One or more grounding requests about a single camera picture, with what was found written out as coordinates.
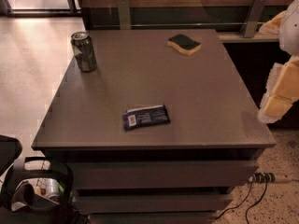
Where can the drawer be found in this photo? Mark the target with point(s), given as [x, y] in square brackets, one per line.
[161, 174]
[153, 203]
[155, 218]

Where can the top drawer front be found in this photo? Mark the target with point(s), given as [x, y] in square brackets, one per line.
[161, 174]

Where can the grey drawer cabinet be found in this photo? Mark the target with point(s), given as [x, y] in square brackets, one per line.
[153, 136]

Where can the dark soda can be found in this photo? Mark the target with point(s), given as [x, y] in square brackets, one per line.
[82, 46]

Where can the yellow sponge with dark top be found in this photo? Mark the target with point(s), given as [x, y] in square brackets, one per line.
[183, 44]

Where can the metal bracket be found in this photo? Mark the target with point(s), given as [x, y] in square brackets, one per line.
[248, 29]
[124, 14]

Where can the wooden shelf ledge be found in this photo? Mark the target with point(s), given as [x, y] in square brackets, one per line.
[234, 37]

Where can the blue rxbar wrapper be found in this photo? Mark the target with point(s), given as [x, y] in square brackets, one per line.
[145, 116]

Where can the power strip on floor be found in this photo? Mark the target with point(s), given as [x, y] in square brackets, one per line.
[270, 178]

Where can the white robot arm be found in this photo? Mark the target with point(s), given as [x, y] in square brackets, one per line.
[289, 30]

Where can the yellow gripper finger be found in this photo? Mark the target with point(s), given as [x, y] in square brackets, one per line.
[272, 27]
[282, 91]

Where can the silver can in bag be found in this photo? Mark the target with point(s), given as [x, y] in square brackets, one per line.
[51, 188]

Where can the bottom drawer front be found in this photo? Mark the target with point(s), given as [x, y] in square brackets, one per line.
[155, 218]

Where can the right metal bracket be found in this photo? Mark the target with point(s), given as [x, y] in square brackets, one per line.
[248, 29]

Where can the middle drawer front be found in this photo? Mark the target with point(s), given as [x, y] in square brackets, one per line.
[153, 203]

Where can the left metal bracket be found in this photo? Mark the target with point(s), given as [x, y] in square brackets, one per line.
[124, 14]

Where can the black chair edge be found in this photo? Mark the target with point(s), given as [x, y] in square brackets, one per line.
[10, 150]

